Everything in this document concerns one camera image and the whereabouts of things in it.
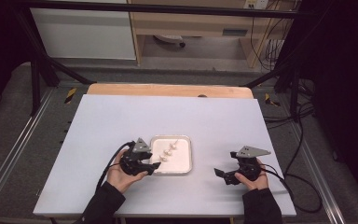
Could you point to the white wall socket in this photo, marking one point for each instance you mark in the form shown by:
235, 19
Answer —
256, 3

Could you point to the light wooden table board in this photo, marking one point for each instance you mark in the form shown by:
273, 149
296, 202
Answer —
167, 90

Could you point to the aluminium rail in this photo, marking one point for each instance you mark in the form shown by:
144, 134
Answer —
15, 146
318, 174

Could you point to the person's left hand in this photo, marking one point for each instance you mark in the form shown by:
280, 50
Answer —
118, 179

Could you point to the black metal stand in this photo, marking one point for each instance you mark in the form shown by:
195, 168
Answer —
293, 81
37, 71

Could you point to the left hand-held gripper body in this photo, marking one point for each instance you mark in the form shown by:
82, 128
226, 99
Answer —
133, 163

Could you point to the white lumpy food piece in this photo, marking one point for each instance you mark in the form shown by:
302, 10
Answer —
163, 158
173, 145
168, 152

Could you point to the black metal crossbar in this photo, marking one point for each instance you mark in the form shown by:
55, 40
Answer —
167, 7

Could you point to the yellow black striped tape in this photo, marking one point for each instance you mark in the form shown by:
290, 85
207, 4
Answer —
70, 95
271, 100

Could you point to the white rectangular tray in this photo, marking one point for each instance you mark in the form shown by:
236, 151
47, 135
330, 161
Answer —
181, 158

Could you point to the person's right hand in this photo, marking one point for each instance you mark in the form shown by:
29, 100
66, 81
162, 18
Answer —
256, 184

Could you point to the light wooden desk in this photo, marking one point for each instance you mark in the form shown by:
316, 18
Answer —
195, 23

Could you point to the white cabinet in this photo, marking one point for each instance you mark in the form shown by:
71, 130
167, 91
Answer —
80, 34

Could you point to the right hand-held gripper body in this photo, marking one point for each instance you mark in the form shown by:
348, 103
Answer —
250, 168

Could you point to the white chair base with caster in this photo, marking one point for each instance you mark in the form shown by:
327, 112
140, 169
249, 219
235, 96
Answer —
169, 39

